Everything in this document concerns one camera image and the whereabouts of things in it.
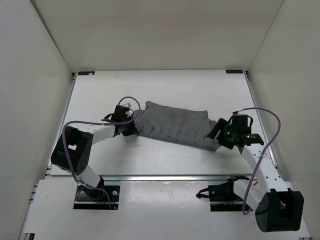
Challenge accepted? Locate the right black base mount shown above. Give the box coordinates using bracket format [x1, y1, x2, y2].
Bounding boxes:
[195, 175, 249, 212]

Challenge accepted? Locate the purple cable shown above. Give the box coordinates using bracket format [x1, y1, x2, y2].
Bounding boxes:
[210, 107, 281, 216]
[62, 96, 142, 210]

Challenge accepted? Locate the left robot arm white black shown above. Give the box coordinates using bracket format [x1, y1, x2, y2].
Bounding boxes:
[51, 103, 137, 199]

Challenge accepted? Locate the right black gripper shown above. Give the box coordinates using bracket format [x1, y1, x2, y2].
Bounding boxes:
[207, 119, 237, 150]

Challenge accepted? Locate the aluminium front rail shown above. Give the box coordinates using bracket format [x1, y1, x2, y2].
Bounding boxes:
[44, 174, 251, 182]

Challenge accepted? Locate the grey pleated skirt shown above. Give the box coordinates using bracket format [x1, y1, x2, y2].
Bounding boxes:
[134, 101, 220, 152]

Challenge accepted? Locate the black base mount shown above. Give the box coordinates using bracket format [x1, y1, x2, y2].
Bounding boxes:
[73, 181, 121, 211]
[195, 175, 249, 212]

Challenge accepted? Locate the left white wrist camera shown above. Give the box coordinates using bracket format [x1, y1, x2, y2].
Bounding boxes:
[122, 102, 134, 117]

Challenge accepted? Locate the right blue corner sticker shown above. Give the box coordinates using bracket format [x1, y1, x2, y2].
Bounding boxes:
[225, 69, 243, 74]

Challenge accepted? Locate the left blue corner sticker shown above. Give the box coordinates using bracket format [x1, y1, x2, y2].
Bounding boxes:
[77, 71, 95, 76]

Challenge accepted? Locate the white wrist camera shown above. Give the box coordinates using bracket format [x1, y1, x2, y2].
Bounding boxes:
[232, 110, 243, 119]
[122, 102, 134, 117]

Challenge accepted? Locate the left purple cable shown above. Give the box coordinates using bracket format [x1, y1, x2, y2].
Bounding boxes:
[62, 96, 142, 210]

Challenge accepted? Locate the blue corner sticker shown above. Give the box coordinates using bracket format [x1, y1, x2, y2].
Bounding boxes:
[225, 69, 243, 74]
[77, 71, 95, 76]

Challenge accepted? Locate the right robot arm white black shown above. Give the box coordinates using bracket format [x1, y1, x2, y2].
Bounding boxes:
[207, 113, 304, 233]

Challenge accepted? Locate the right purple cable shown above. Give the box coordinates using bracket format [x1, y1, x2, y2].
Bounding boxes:
[210, 107, 281, 216]

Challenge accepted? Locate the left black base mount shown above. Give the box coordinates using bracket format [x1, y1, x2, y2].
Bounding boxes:
[73, 181, 121, 211]

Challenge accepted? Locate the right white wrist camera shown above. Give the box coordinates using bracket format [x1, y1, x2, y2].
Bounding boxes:
[232, 110, 243, 119]

